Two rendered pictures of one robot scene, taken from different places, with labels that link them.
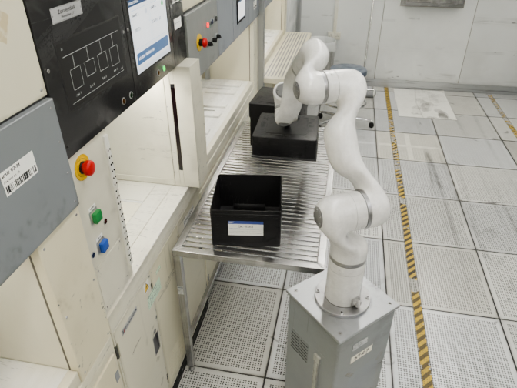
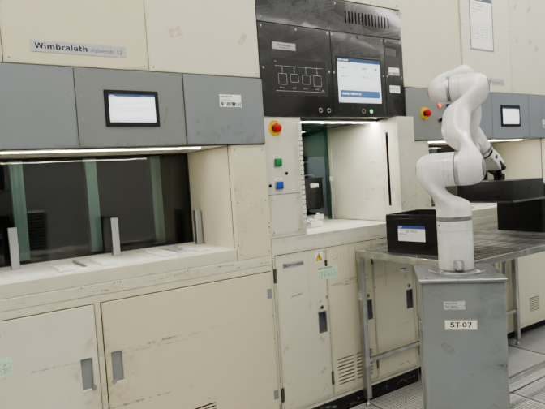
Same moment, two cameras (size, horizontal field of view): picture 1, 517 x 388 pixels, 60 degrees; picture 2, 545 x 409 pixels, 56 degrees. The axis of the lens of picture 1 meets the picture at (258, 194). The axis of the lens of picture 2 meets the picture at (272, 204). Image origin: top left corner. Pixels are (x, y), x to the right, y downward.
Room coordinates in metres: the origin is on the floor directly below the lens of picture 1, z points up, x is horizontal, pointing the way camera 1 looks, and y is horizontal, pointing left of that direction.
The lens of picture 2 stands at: (-0.59, -1.14, 1.14)
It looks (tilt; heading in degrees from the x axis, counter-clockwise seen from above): 3 degrees down; 46
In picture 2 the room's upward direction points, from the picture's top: 4 degrees counter-clockwise
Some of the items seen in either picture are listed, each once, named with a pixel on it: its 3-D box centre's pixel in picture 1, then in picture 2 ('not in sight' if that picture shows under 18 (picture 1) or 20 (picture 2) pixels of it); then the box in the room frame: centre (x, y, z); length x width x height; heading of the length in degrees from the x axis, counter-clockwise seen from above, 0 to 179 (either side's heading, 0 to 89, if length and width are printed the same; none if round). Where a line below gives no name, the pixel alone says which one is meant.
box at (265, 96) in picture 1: (279, 118); (534, 205); (2.40, -0.12, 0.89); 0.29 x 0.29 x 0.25; 75
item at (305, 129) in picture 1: (286, 132); (499, 187); (1.92, -0.13, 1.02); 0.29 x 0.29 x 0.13; 81
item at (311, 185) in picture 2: not in sight; (298, 188); (1.64, 0.94, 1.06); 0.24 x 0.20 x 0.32; 170
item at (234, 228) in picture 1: (248, 209); (428, 230); (1.53, 0.04, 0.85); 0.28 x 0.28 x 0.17; 88
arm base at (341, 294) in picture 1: (345, 277); (455, 245); (1.12, -0.29, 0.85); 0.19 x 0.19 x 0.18
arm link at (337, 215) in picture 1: (341, 228); (443, 186); (1.11, -0.26, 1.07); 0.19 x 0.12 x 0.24; 107
